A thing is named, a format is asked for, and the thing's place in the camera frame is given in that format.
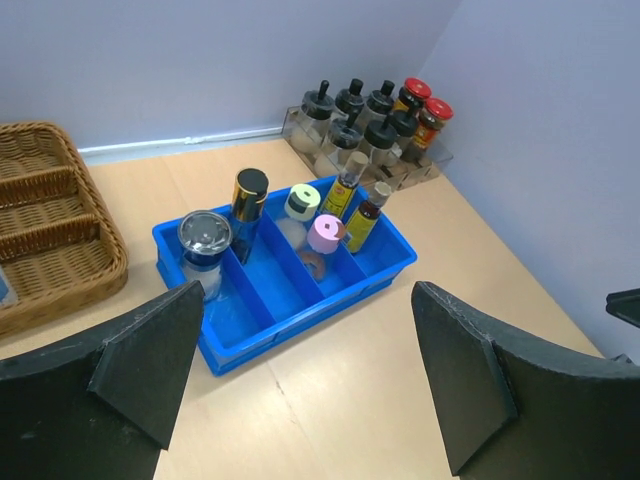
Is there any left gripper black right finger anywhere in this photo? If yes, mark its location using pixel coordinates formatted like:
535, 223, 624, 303
411, 281, 639, 479

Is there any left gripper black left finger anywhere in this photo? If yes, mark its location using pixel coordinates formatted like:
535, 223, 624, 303
1, 281, 204, 479

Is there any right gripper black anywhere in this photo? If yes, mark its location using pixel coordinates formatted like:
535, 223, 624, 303
605, 288, 639, 365

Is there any silver lid glass jar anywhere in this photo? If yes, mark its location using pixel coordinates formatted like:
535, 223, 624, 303
177, 210, 233, 301

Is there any small yellow label bottle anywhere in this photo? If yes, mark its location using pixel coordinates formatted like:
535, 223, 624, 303
344, 181, 393, 254

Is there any pink cap spice jar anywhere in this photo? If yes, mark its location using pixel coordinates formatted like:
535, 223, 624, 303
298, 214, 346, 282

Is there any black gold cap bottle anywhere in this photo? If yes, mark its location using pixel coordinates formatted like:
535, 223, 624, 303
230, 168, 269, 264

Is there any yellow-green cap spice jar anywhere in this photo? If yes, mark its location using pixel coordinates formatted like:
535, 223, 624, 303
276, 184, 321, 250

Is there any beige cap yellow label bottle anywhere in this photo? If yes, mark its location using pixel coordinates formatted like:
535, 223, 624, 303
320, 151, 369, 219

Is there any clear acrylic condiment rack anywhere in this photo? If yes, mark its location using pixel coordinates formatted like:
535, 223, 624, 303
281, 107, 453, 191

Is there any brown wicker basket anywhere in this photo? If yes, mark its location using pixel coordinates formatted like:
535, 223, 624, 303
1, 122, 129, 337

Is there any blue divided plastic tray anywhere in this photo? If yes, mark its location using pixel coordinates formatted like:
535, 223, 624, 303
152, 177, 417, 376

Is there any red lid sauce jar front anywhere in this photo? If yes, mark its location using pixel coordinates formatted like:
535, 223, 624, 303
412, 97, 454, 158

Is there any red lid sauce jar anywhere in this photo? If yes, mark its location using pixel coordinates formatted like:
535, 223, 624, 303
412, 97, 454, 158
392, 77, 432, 111

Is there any black cap shaker front right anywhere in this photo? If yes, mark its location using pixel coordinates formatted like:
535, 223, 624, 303
390, 106, 419, 163

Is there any black cap shaker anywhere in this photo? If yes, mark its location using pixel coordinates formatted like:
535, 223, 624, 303
362, 80, 395, 125
334, 78, 365, 119
390, 106, 419, 163
291, 80, 335, 154
360, 115, 397, 166
314, 112, 363, 178

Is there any black cap shaker front middle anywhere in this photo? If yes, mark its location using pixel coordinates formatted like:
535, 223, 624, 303
360, 115, 397, 166

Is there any red lid sauce jar rear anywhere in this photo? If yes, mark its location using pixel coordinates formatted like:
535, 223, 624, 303
392, 77, 432, 111

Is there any black cap shaker front left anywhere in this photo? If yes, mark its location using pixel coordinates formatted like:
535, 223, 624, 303
314, 112, 363, 178

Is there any black cap shaker rear right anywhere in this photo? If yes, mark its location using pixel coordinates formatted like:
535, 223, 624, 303
362, 80, 395, 125

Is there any black cap shaker rear middle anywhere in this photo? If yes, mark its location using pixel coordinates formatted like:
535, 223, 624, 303
334, 78, 365, 119

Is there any black cap shaker rear left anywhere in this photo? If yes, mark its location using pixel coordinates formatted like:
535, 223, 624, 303
291, 80, 335, 154

